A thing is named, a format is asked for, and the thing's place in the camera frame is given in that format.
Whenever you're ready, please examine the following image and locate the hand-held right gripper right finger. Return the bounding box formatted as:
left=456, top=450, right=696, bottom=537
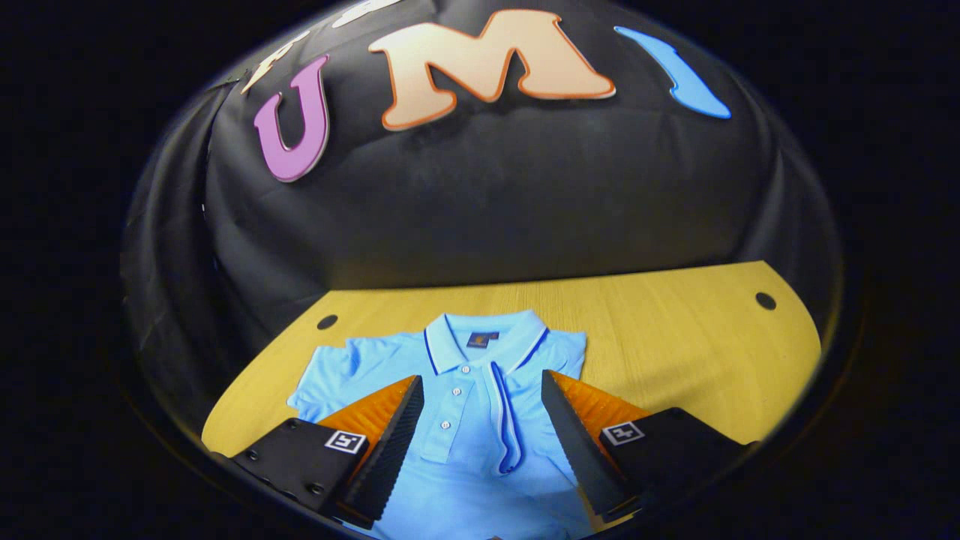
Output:
left=540, top=369, right=758, bottom=524

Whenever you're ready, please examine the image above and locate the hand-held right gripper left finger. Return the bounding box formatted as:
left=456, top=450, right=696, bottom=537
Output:
left=229, top=375, right=425, bottom=530

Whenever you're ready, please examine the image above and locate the black backdrop cloth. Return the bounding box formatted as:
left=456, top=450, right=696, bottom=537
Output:
left=120, top=0, right=841, bottom=451

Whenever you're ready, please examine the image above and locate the light blue polo T-shirt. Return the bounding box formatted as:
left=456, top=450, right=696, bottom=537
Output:
left=287, top=309, right=605, bottom=540

